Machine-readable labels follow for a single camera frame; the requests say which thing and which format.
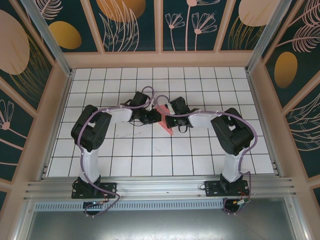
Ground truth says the pink paper sheet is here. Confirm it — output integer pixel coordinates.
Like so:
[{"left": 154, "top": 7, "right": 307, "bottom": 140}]
[{"left": 154, "top": 104, "right": 174, "bottom": 136}]

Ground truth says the grey metal sheet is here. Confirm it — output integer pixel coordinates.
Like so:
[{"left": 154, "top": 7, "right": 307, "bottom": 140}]
[{"left": 24, "top": 197, "right": 301, "bottom": 240}]

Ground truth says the dark panel with flower outlines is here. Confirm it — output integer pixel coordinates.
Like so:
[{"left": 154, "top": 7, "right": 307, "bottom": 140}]
[{"left": 162, "top": 0, "right": 218, "bottom": 52}]

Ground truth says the dark panel with leaf sprays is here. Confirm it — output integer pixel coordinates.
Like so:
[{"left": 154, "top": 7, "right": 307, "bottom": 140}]
[{"left": 89, "top": 0, "right": 157, "bottom": 53}]

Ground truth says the dark panel with pale disc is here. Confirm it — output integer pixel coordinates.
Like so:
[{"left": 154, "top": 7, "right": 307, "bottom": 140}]
[{"left": 219, "top": 0, "right": 271, "bottom": 52}]

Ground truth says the dark panel with orange oval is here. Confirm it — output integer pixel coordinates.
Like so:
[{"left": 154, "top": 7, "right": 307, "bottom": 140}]
[{"left": 32, "top": 0, "right": 98, "bottom": 53}]

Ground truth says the dark panel with feather outline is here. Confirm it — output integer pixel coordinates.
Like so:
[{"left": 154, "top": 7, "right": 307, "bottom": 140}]
[{"left": 286, "top": 84, "right": 320, "bottom": 178}]

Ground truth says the dark panel, feather and oval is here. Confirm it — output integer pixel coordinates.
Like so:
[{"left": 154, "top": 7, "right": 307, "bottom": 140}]
[{"left": 264, "top": 0, "right": 320, "bottom": 108}]

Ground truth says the dark panel, single flower outline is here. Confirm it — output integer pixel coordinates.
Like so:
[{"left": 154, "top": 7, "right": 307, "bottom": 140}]
[{"left": 0, "top": 77, "right": 35, "bottom": 183}]

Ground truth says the dark panel, large pale oval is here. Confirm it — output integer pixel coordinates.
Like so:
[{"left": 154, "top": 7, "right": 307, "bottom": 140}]
[{"left": 0, "top": 0, "right": 55, "bottom": 111}]

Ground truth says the aluminium mounting rail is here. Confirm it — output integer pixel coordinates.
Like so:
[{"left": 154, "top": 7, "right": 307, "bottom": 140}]
[{"left": 23, "top": 176, "right": 298, "bottom": 203}]

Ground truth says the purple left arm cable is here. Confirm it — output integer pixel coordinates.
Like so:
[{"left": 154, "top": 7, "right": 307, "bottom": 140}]
[{"left": 77, "top": 86, "right": 155, "bottom": 218}]

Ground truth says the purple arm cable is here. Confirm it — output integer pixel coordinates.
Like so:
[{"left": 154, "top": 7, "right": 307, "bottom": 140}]
[
  {"left": 77, "top": 86, "right": 155, "bottom": 218},
  {"left": 156, "top": 94, "right": 260, "bottom": 216}
]

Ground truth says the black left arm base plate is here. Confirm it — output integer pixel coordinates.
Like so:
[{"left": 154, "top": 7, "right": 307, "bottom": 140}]
[{"left": 71, "top": 181, "right": 118, "bottom": 200}]

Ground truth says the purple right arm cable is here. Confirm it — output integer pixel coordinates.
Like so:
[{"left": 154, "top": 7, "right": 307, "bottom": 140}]
[{"left": 156, "top": 94, "right": 260, "bottom": 216}]

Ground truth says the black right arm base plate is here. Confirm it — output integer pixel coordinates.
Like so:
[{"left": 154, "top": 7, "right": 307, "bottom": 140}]
[{"left": 204, "top": 180, "right": 251, "bottom": 197}]

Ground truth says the grey slotted cable duct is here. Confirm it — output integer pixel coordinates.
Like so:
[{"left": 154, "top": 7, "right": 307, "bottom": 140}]
[{"left": 33, "top": 198, "right": 225, "bottom": 212}]

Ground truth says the aluminium corner post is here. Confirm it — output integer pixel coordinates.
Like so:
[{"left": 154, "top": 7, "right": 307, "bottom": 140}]
[
  {"left": 19, "top": 0, "right": 76, "bottom": 77},
  {"left": 244, "top": 0, "right": 288, "bottom": 73}
]

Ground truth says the aluminium table side rail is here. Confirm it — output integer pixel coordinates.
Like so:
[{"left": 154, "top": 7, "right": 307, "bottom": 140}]
[
  {"left": 246, "top": 71, "right": 285, "bottom": 177},
  {"left": 37, "top": 69, "right": 76, "bottom": 181}
]

